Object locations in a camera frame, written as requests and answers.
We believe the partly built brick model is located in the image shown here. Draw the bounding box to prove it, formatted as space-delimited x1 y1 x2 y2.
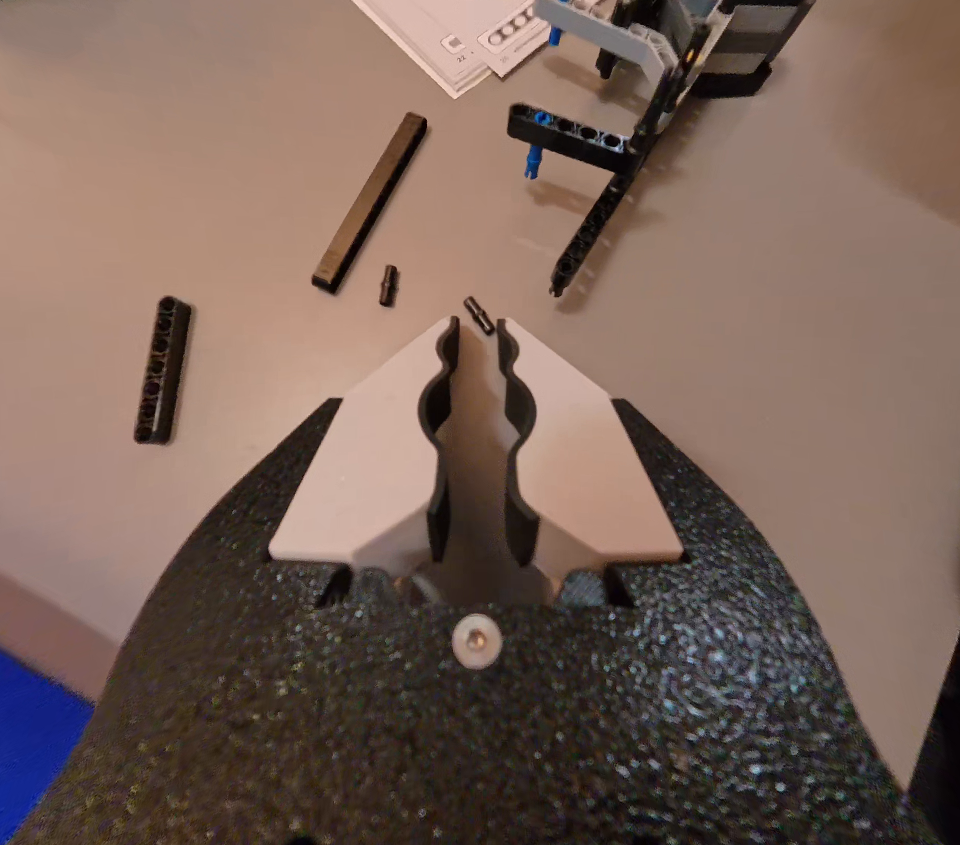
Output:
507 0 820 299

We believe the short black brick beam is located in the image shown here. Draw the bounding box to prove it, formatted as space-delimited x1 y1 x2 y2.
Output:
133 295 193 446

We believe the long black brick beam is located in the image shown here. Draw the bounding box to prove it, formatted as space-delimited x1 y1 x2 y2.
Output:
311 112 429 296

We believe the blue plastic bin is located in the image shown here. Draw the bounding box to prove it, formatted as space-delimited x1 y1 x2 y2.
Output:
0 641 96 845

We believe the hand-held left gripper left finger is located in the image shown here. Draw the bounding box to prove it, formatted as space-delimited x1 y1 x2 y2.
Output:
268 316 460 580

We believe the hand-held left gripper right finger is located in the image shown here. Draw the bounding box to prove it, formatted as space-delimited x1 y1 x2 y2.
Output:
496 318 684 599

